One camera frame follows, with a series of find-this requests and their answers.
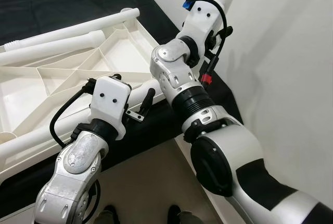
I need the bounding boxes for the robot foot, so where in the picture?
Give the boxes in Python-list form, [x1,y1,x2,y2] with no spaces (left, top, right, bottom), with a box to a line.
[95,205,121,224]
[166,204,208,224]

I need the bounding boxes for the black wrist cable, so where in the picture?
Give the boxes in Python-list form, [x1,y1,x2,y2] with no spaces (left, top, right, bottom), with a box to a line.
[182,0,233,87]
[49,77,97,150]

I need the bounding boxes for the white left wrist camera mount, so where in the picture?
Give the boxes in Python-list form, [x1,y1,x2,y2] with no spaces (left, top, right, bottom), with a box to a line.
[87,75,132,141]

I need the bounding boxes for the white plastic children table top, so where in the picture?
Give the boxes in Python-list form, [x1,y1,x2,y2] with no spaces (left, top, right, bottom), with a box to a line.
[0,8,168,187]

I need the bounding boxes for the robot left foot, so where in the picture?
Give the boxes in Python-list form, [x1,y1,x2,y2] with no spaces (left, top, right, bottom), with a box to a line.
[95,205,121,224]

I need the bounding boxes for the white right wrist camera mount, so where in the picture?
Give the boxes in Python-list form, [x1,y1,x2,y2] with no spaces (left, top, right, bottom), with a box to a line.
[182,0,226,41]

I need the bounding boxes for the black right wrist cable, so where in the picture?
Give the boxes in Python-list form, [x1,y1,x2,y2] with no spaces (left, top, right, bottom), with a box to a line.
[182,0,233,87]

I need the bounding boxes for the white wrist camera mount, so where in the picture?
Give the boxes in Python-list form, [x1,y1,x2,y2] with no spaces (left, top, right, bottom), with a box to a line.
[87,75,132,141]
[182,0,226,41]

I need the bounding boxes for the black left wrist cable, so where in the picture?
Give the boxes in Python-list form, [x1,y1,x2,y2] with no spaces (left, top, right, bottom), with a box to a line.
[49,77,97,150]

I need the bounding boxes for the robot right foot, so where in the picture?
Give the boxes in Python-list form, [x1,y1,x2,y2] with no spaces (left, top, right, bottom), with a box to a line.
[166,204,208,224]

